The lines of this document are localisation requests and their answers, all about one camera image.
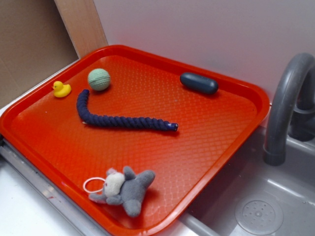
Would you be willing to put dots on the grey plastic sink basin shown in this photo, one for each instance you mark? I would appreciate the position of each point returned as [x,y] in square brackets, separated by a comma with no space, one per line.
[248,197]

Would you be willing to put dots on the dark blue oval capsule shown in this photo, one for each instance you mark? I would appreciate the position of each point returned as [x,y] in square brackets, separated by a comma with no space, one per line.
[199,83]

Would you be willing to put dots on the brown cardboard panel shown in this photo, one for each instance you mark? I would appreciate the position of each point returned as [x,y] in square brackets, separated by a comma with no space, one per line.
[34,44]

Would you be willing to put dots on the red plastic tray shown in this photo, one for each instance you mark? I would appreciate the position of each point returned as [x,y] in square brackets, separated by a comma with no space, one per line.
[49,133]

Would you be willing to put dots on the green rubber ball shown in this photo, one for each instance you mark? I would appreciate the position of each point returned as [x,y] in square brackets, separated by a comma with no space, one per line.
[99,79]

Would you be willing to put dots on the grey plush toy animal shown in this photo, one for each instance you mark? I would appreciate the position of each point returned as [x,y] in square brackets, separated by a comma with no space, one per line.
[126,189]

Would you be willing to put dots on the grey plastic faucet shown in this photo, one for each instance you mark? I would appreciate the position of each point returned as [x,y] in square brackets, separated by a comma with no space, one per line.
[292,112]

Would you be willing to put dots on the yellow rubber duck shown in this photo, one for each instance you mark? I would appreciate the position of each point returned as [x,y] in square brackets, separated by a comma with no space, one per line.
[61,90]

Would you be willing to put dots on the light wooden plank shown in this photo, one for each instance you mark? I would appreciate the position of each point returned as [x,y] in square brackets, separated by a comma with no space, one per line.
[83,25]

